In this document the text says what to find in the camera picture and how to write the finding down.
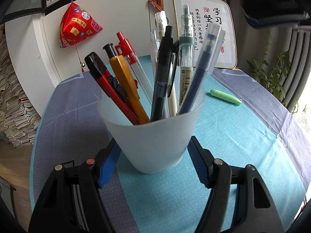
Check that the red and black pen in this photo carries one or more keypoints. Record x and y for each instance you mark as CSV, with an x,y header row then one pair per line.
x,y
103,77

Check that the blue pen clear cap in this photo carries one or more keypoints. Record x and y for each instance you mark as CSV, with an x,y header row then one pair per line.
x,y
206,61

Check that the clear pen red clip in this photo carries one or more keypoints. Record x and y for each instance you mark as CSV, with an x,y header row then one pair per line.
x,y
125,49

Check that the green capped label pen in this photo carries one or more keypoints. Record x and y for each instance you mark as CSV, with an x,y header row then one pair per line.
x,y
186,51

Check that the green potted plant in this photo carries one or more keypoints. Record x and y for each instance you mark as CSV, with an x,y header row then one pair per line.
x,y
270,76

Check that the red pyramid hanging ornament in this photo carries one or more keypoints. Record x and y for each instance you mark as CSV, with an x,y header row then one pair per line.
x,y
76,25

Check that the green highlighter pen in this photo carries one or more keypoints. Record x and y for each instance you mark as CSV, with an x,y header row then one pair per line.
x,y
226,97

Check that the tall stack of papers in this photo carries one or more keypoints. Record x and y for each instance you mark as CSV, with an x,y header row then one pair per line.
x,y
19,119

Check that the orange pen black top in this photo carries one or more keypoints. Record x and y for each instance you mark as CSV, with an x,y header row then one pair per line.
x,y
124,76

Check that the clear pen with beige grip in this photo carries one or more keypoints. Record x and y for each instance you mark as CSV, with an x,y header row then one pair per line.
x,y
154,47

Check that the blue and purple tablecloth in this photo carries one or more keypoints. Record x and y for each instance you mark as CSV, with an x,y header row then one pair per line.
x,y
261,132

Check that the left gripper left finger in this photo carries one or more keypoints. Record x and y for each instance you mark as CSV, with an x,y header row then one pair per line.
x,y
94,174

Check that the black gel pen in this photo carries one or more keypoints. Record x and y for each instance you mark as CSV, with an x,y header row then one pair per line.
x,y
162,86

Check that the frosted plastic pen cup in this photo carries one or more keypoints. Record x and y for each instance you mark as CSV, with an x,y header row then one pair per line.
x,y
152,147

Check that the white pen clear cap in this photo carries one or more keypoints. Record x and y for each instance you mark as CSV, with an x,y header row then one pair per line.
x,y
161,23

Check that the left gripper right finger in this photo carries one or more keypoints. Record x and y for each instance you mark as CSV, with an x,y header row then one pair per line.
x,y
216,175

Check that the grey window curtain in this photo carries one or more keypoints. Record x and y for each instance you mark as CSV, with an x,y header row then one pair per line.
x,y
299,57

